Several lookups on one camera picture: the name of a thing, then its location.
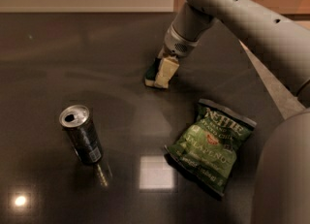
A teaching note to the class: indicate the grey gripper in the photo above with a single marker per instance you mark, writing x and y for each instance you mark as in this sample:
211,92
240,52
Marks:
176,46

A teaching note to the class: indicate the green and yellow sponge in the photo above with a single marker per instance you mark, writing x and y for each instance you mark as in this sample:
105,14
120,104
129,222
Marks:
152,77

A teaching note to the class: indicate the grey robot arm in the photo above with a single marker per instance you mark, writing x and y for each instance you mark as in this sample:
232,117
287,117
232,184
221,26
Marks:
282,188

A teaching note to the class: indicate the green jalapeno chip bag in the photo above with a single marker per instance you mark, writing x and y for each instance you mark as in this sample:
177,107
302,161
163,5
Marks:
207,149

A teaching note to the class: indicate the dark aluminium drink can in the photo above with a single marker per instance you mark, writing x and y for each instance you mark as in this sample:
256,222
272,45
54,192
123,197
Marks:
78,123

